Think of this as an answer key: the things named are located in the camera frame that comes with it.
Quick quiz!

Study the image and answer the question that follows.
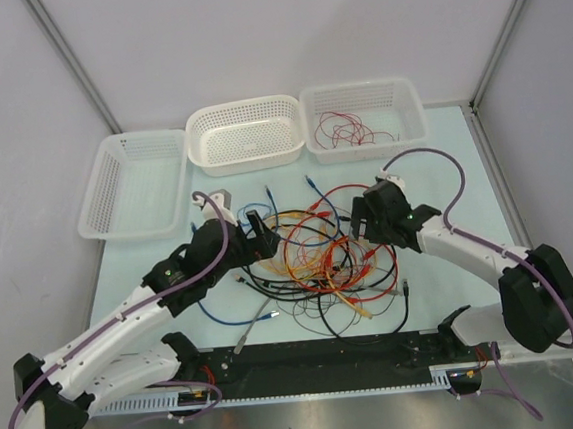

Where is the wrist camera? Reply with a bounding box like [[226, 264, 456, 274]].
[[192, 189, 237, 225], [376, 171, 406, 191]]

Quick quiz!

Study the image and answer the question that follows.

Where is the thick red ethernet cable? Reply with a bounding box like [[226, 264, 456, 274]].
[[277, 180, 405, 310]]

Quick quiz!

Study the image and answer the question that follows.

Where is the thin dark brown wire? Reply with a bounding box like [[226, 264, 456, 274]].
[[287, 274, 403, 338]]

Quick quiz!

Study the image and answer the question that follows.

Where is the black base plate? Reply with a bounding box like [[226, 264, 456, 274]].
[[162, 327, 491, 402]]

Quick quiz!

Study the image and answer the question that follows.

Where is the middle white plastic basket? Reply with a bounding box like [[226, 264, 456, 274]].
[[185, 94, 305, 177]]

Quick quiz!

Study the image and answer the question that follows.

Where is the thin yellow wire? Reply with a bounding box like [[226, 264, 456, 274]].
[[260, 208, 343, 287]]

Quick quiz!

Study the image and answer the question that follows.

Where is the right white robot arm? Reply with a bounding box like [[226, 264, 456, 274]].
[[349, 180, 573, 362]]

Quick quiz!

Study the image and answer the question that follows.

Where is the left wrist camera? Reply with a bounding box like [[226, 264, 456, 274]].
[[192, 189, 237, 225]]

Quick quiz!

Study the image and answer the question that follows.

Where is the white slotted cable duct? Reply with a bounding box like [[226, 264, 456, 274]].
[[94, 367, 479, 417]]

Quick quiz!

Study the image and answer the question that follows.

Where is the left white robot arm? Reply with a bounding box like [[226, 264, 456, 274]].
[[13, 211, 280, 429]]

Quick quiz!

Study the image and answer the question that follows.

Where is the right white plastic basket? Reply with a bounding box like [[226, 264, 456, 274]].
[[298, 77, 429, 165]]

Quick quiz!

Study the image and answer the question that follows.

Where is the thick yellow ethernet cable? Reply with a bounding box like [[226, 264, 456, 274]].
[[260, 206, 375, 329]]

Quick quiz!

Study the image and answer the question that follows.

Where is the aluminium frame post left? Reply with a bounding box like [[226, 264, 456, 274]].
[[20, 0, 123, 134]]

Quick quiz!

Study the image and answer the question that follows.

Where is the aluminium frame post right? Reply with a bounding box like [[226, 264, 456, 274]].
[[469, 0, 529, 112]]

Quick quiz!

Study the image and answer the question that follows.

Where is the aluminium frame post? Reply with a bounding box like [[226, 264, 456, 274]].
[[469, 0, 529, 112], [20, 0, 123, 134]]

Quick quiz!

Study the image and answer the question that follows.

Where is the thin red wire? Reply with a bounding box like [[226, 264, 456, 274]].
[[311, 104, 402, 152]]

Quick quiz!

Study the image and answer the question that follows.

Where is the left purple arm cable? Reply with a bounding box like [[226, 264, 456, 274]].
[[0, 188, 248, 429]]

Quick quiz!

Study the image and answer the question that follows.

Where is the grey cable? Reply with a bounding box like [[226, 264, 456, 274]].
[[230, 284, 404, 354]]

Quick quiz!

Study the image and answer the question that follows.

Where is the thin light blue wire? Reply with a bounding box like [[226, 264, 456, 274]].
[[235, 201, 274, 225]]

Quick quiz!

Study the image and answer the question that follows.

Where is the thick blue ethernet cable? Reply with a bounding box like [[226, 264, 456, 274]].
[[186, 171, 360, 330]]

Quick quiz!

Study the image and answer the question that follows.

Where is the left white plastic basket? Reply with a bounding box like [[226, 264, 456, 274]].
[[77, 129, 188, 242]]

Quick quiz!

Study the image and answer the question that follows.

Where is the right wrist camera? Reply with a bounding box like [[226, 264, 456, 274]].
[[376, 171, 406, 191]]

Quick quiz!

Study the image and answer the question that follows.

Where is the white plastic basket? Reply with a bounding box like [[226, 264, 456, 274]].
[[77, 129, 188, 242], [185, 94, 305, 177], [298, 77, 429, 165]]

